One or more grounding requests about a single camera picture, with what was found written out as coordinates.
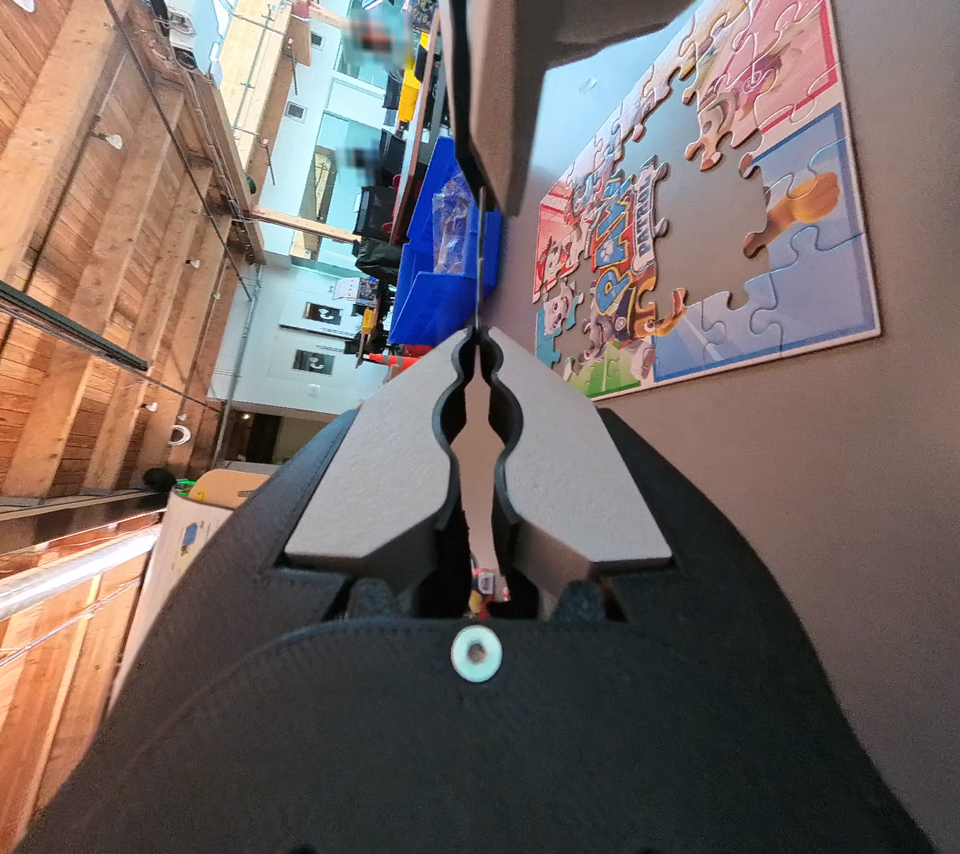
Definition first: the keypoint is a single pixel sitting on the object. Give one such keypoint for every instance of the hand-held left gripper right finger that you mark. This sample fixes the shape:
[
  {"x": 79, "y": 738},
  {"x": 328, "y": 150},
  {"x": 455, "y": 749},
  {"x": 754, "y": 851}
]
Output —
[{"x": 585, "y": 487}]

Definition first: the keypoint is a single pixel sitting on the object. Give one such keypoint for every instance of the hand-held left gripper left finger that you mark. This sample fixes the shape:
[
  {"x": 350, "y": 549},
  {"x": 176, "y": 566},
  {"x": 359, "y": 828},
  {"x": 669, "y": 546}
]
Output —
[{"x": 367, "y": 487}]

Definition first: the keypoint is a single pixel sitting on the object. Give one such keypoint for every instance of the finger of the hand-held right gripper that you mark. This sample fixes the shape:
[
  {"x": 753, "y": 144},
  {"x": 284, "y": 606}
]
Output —
[
  {"x": 450, "y": 7},
  {"x": 502, "y": 44}
]

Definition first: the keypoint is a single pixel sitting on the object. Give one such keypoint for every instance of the green puzzle section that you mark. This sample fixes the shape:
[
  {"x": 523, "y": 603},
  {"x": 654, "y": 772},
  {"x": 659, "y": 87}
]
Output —
[{"x": 607, "y": 378}]

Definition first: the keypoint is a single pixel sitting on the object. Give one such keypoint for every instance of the grey purple puzzle piece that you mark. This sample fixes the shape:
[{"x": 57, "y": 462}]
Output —
[{"x": 600, "y": 329}]

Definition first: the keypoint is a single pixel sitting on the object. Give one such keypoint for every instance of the pink dog puzzle piece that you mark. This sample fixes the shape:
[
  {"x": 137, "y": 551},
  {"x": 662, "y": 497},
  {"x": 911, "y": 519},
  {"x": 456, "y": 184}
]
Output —
[{"x": 795, "y": 7}]

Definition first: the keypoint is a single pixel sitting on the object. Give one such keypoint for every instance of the assembled pink red puzzle section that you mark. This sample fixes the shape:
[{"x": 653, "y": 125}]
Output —
[{"x": 555, "y": 224}]

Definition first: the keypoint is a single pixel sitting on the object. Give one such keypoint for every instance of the assembled logo puzzle section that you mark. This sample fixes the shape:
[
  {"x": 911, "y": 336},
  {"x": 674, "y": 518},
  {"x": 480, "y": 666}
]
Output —
[{"x": 622, "y": 247}]

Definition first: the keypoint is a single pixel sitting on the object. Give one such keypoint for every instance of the yellow box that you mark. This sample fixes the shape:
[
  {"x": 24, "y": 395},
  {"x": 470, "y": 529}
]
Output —
[{"x": 412, "y": 97}]

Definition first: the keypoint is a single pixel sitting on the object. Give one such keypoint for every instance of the orange traffic cone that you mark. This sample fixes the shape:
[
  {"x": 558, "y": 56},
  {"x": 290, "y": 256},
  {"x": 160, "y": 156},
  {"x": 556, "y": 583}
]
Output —
[{"x": 397, "y": 363}]

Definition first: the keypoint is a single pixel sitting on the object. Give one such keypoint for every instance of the pale plywood panel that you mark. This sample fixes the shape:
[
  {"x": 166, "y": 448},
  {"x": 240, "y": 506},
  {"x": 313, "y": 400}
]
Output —
[{"x": 225, "y": 483}]

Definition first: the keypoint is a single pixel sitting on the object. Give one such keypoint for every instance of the clear plastic bag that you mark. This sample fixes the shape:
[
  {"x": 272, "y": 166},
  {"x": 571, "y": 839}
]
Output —
[{"x": 454, "y": 217}]

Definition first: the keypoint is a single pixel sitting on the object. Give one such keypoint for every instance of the blue plastic bin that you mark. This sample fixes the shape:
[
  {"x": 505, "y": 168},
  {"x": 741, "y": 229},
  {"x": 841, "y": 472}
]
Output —
[{"x": 427, "y": 307}]

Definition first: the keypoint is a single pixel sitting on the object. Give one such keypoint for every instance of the white printed paper sheet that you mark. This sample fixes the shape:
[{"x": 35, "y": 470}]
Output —
[{"x": 165, "y": 592}]

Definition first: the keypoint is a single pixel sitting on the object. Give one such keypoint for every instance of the silver metal pipe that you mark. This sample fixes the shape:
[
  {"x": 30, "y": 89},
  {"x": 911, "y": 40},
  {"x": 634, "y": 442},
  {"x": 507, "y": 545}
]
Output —
[{"x": 75, "y": 573}]

